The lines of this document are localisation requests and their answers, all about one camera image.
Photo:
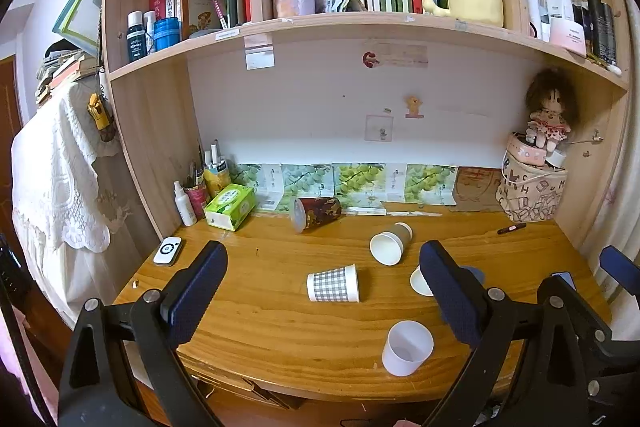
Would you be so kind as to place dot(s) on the grey paper cup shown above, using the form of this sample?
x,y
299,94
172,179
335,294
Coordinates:
x,y
387,246

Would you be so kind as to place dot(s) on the yellow box with pens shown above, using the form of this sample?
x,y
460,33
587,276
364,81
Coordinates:
x,y
217,177

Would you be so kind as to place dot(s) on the white remote control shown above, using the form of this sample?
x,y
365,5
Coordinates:
x,y
168,251

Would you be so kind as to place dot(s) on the white spray bottle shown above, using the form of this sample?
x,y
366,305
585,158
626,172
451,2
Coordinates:
x,y
185,207

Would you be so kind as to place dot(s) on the smartphone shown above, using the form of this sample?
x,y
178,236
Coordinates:
x,y
564,281

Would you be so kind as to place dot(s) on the blue plastic jar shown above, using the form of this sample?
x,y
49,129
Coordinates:
x,y
167,34

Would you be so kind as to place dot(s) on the dark red patterned cup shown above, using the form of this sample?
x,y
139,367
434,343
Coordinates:
x,y
320,212

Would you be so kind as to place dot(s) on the green framed board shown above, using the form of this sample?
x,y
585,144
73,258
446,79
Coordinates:
x,y
80,7

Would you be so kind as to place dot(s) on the row of cosmetic bottles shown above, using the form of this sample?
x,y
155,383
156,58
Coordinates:
x,y
570,14

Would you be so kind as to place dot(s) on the black marker pen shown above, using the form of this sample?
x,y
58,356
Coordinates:
x,y
511,229

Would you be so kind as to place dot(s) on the pile of old books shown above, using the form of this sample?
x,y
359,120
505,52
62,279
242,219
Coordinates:
x,y
62,69

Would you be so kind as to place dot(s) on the checked paper cup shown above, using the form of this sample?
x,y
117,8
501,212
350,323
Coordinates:
x,y
334,283

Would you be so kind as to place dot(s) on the wooden bookshelf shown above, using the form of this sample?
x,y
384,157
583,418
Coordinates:
x,y
150,117

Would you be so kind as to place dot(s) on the row of green grape cards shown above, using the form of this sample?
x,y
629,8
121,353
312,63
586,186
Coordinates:
x,y
350,179

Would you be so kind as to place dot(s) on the bear sticker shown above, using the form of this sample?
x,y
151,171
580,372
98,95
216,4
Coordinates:
x,y
414,106

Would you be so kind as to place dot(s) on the small white bottle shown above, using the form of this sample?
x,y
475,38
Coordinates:
x,y
150,32

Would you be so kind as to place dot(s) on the white tape roll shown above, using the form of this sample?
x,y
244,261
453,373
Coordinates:
x,y
557,159

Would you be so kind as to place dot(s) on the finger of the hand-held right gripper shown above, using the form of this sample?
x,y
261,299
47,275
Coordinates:
x,y
622,266

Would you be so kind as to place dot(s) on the red pen holder with pens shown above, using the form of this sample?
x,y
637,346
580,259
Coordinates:
x,y
196,194

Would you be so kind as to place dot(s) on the white lace cloth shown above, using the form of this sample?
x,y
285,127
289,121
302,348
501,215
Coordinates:
x,y
55,177

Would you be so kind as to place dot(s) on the letter print storage basket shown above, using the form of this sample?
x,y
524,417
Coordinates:
x,y
530,199

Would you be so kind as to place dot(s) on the pink round box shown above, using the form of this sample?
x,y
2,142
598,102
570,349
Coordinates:
x,y
525,149

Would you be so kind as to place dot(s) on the white and blue paper cup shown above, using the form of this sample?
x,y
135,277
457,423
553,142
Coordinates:
x,y
421,283

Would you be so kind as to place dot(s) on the green tissue box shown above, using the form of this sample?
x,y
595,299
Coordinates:
x,y
229,207

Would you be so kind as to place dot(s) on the brown haired doll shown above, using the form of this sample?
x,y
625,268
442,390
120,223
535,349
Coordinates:
x,y
550,107

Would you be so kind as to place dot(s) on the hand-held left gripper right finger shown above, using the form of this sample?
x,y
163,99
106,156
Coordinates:
x,y
452,297

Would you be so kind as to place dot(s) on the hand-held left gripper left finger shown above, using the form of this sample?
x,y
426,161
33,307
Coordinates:
x,y
192,297

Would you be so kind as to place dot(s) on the clear white plastic cup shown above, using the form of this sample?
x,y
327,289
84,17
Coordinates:
x,y
406,349

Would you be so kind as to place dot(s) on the dark blue mouthwash bottle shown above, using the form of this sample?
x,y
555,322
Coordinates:
x,y
136,38

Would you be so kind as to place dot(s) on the yellow toy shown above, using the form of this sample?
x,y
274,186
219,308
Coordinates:
x,y
97,112

